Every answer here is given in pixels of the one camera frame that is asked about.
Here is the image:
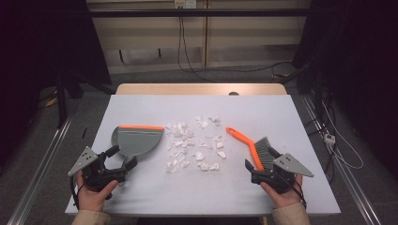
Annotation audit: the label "white floor cable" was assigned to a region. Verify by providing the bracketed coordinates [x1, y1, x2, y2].
[322, 101, 364, 170]

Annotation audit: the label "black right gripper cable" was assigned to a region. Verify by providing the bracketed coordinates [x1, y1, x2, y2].
[292, 179, 308, 209]

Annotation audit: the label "pile of white paper scraps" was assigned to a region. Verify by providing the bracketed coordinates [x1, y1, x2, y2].
[164, 115, 227, 173]

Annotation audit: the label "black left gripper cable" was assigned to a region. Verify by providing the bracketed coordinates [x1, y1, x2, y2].
[69, 176, 85, 210]

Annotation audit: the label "person's left hand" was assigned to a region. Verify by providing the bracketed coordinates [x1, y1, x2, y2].
[76, 171, 120, 212]

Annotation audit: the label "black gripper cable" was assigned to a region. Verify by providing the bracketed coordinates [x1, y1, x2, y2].
[69, 176, 85, 210]
[292, 179, 308, 209]

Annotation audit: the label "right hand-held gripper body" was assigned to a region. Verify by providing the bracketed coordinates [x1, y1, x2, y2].
[251, 153, 314, 194]

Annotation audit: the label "orange brush with grey bristles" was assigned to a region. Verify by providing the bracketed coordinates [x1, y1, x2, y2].
[225, 127, 276, 173]

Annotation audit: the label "black wall cable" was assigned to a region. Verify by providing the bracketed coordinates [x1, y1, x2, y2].
[176, 16, 217, 83]
[181, 16, 294, 74]

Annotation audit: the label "aluminium floor rail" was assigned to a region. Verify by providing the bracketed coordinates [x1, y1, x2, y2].
[301, 95, 381, 225]
[7, 115, 74, 225]

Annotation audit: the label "grey dustpan with orange edge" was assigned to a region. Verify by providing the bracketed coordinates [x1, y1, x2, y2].
[111, 125, 165, 167]

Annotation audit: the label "white wall socket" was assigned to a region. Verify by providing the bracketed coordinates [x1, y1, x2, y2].
[174, 0, 197, 9]

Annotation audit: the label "black metal stand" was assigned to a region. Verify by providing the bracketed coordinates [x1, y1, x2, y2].
[54, 71, 116, 129]

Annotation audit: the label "person's right hand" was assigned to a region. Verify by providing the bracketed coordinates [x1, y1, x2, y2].
[260, 173, 304, 209]

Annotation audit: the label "light wooden table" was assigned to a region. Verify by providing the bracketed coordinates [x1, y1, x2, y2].
[115, 82, 288, 97]

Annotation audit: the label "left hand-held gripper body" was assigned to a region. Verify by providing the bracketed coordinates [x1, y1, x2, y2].
[68, 145, 128, 201]

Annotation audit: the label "black floor cable bundle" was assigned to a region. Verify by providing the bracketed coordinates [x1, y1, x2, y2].
[308, 93, 337, 176]

